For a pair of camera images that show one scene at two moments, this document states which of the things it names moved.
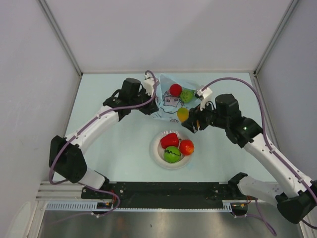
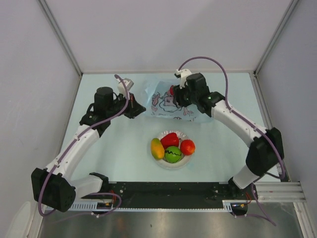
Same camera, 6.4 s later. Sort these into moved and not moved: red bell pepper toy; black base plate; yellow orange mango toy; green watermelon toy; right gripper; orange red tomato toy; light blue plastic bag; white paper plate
Moved: right gripper; light blue plastic bag; yellow orange mango toy
Not moved: green watermelon toy; black base plate; white paper plate; red bell pepper toy; orange red tomato toy
